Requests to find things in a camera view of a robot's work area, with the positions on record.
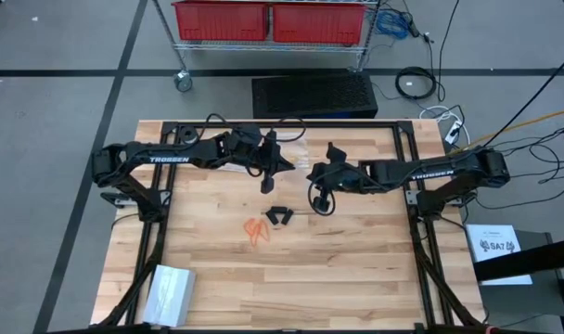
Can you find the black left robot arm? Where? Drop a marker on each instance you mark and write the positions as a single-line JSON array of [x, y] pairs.
[[170, 158]]

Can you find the grey rack caster wheel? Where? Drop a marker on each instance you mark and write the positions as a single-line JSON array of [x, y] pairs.
[[183, 82]]

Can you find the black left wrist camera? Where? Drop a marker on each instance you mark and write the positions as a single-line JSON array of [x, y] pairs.
[[267, 185]]

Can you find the black metal bar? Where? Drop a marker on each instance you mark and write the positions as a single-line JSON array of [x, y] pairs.
[[528, 260]]

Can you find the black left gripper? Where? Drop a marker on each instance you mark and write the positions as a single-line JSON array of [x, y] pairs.
[[249, 148]]

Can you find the red plastic bin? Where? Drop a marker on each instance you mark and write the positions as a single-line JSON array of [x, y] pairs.
[[319, 23], [219, 21]]

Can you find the orange rubber band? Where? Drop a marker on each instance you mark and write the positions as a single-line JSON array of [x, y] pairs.
[[263, 232], [250, 227]]

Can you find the white power strip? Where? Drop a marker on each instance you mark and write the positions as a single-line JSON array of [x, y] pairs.
[[453, 132]]

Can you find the black perforated box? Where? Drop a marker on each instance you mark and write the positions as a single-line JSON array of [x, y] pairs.
[[314, 95]]

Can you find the white paper sign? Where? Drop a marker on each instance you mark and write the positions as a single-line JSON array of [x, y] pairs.
[[497, 253]]

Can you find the black tape roll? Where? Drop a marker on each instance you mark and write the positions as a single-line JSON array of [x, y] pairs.
[[188, 134]]

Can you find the black aluminium table frame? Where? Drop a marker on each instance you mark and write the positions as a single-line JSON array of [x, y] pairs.
[[414, 139]]

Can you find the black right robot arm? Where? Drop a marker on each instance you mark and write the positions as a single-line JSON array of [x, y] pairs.
[[430, 174]]

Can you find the clear plastic zip bag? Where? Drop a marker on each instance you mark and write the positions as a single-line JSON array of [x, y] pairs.
[[303, 150]]

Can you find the grey side table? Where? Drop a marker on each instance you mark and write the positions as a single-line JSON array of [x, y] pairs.
[[532, 306]]

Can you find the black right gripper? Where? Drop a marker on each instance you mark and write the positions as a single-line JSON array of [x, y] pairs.
[[351, 176]]

